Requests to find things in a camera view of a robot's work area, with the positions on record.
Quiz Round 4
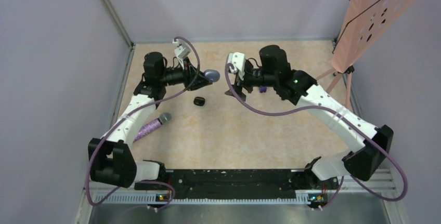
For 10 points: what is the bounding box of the glossy black charging case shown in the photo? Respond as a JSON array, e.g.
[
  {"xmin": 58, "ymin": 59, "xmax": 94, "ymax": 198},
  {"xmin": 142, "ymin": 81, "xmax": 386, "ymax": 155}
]
[{"xmin": 193, "ymin": 97, "xmax": 206, "ymax": 107}]

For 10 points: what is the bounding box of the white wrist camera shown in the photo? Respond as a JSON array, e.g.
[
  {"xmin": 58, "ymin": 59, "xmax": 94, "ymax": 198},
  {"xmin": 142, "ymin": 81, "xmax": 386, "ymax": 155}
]
[
  {"xmin": 172, "ymin": 39, "xmax": 191, "ymax": 67},
  {"xmin": 227, "ymin": 52, "xmax": 246, "ymax": 81}
]

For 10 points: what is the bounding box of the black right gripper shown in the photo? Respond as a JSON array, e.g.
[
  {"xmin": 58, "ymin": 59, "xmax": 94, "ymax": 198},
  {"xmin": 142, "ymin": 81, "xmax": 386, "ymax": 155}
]
[{"xmin": 225, "ymin": 62, "xmax": 278, "ymax": 101}]

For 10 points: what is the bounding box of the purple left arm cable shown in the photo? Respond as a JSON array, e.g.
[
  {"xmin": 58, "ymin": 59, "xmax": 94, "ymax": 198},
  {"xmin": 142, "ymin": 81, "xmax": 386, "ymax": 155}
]
[{"xmin": 84, "ymin": 36, "xmax": 201, "ymax": 213}]

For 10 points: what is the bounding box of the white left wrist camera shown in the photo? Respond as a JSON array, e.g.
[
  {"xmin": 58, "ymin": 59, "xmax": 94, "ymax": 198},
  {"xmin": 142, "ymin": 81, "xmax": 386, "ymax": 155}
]
[{"xmin": 172, "ymin": 39, "xmax": 191, "ymax": 67}]

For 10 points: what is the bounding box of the aluminium frame rail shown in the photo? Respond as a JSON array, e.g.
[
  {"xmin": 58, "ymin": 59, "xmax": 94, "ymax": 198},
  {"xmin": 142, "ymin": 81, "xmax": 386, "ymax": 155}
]
[{"xmin": 79, "ymin": 169, "xmax": 397, "ymax": 206}]

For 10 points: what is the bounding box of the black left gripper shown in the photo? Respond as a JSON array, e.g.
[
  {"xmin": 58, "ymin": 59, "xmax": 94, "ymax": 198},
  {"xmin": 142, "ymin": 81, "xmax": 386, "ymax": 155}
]
[{"xmin": 160, "ymin": 57, "xmax": 213, "ymax": 91}]

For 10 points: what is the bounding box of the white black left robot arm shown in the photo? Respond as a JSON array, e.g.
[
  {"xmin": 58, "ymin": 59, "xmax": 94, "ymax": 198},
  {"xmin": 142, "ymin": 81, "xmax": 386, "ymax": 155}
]
[{"xmin": 88, "ymin": 52, "xmax": 220, "ymax": 189}]

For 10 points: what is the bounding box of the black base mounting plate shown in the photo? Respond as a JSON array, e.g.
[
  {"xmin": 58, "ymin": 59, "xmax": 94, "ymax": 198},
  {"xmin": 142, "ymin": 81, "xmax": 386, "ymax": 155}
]
[{"xmin": 134, "ymin": 169, "xmax": 338, "ymax": 200}]

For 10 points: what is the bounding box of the grey purple charging case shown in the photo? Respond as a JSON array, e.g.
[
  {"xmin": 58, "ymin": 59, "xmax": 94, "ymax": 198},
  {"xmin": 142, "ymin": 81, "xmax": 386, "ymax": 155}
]
[{"xmin": 203, "ymin": 69, "xmax": 220, "ymax": 83}]

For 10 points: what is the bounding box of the pink music stand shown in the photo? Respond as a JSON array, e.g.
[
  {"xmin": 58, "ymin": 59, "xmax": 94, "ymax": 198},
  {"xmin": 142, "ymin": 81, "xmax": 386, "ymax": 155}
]
[{"xmin": 317, "ymin": 0, "xmax": 415, "ymax": 108}]

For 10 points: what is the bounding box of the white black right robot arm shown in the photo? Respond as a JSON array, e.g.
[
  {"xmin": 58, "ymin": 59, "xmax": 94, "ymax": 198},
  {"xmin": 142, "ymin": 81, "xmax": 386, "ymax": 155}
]
[{"xmin": 226, "ymin": 45, "xmax": 394, "ymax": 189}]

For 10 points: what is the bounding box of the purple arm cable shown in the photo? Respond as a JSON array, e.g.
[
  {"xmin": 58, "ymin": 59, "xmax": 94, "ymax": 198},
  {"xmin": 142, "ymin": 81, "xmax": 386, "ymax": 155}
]
[
  {"xmin": 84, "ymin": 36, "xmax": 201, "ymax": 213},
  {"xmin": 224, "ymin": 63, "xmax": 409, "ymax": 211}
]

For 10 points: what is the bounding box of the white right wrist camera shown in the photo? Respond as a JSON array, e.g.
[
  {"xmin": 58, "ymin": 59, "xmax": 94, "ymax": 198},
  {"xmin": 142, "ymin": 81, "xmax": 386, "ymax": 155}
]
[{"xmin": 227, "ymin": 52, "xmax": 246, "ymax": 81}]

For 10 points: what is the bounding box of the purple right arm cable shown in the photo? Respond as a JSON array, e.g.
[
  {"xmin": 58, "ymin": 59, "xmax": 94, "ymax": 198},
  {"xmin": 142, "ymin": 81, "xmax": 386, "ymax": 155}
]
[{"xmin": 224, "ymin": 63, "xmax": 409, "ymax": 211}]

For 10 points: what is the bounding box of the purple glitter microphone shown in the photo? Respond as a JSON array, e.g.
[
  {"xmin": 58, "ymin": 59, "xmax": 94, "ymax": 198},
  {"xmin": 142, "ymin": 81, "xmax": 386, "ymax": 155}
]
[{"xmin": 134, "ymin": 112, "xmax": 172, "ymax": 141}]

